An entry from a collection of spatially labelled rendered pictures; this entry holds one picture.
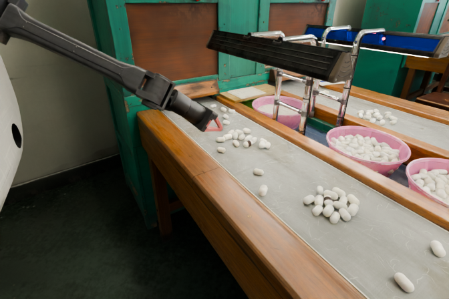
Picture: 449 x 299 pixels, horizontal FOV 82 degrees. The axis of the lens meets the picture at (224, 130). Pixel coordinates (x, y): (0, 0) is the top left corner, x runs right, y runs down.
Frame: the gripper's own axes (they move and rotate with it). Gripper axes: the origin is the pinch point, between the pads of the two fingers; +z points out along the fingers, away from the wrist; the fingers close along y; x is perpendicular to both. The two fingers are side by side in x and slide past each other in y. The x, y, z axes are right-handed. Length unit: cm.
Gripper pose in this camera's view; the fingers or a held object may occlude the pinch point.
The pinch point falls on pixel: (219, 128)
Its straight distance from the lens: 81.4
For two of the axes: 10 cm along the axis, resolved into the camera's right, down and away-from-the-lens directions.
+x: -5.4, 8.4, 0.3
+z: 6.6, 4.1, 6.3
